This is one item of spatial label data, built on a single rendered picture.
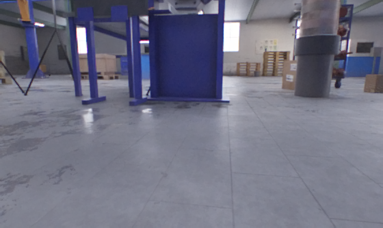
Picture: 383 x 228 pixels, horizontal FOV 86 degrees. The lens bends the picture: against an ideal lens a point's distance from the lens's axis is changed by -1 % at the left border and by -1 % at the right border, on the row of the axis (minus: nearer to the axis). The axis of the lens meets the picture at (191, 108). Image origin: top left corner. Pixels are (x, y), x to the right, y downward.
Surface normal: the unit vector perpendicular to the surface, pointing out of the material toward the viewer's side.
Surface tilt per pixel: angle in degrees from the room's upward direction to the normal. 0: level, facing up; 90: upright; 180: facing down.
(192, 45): 90
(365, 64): 90
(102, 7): 90
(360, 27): 90
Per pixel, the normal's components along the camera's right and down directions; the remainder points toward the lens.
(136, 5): -0.13, 0.18
